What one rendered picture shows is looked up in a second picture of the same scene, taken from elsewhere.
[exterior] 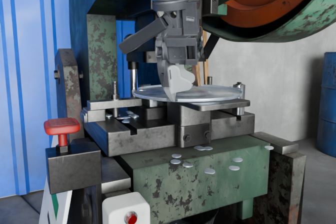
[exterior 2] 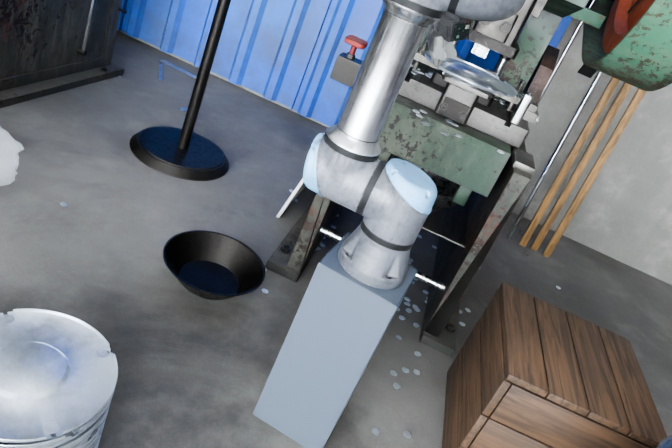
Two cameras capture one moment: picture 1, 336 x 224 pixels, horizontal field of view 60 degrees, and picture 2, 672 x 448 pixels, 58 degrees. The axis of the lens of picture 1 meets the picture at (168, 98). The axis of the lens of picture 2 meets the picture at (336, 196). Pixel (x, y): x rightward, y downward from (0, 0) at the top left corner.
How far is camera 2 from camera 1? 1.19 m
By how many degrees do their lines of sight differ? 33
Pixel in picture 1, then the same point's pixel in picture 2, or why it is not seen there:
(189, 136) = (444, 106)
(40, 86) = not seen: hidden behind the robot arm
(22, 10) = not seen: outside the picture
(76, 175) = (347, 75)
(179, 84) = (439, 53)
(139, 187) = not seen: hidden behind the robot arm
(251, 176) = (477, 170)
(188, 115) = (454, 89)
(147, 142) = (414, 93)
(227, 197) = (446, 171)
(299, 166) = (517, 183)
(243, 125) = (510, 134)
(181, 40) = (445, 20)
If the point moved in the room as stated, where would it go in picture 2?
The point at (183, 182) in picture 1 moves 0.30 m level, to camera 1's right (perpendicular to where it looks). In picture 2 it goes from (415, 131) to (502, 187)
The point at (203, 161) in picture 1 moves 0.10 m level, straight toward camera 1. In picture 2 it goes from (439, 126) to (417, 125)
